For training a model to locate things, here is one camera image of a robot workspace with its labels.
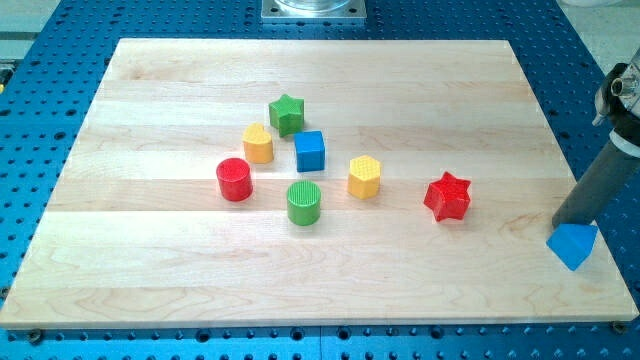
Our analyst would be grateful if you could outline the robot arm end with connector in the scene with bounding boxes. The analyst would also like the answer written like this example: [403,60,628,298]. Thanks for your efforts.
[592,50,639,158]

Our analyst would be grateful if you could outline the green star block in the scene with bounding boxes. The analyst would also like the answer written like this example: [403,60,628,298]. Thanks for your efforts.
[268,94,305,137]

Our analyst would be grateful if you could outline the wooden board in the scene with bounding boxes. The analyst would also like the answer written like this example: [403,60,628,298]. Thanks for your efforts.
[1,38,638,329]

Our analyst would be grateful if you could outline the red star block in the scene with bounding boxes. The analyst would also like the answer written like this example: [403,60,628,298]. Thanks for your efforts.
[423,171,471,222]

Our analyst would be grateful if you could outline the green cylinder block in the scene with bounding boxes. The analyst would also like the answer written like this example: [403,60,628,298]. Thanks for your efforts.
[286,180,321,226]

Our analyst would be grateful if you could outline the blue cube block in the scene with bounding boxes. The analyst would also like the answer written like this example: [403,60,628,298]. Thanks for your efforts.
[294,131,326,173]

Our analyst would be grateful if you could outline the yellow hexagon block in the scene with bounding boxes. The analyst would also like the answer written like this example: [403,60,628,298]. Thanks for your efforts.
[347,155,382,199]

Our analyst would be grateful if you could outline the yellow heart block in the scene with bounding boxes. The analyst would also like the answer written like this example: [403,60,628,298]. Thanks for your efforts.
[242,123,274,164]

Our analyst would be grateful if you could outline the red cylinder block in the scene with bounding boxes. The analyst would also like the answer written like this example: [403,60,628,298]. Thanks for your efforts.
[216,158,253,202]

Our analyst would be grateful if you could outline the blue triangle block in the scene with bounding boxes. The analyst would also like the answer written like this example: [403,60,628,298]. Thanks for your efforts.
[546,223,598,271]

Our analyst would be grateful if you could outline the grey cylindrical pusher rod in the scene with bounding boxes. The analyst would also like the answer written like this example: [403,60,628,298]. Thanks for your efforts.
[551,140,639,228]

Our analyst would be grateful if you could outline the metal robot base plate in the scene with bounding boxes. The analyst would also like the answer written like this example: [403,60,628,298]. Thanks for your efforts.
[260,0,367,24]

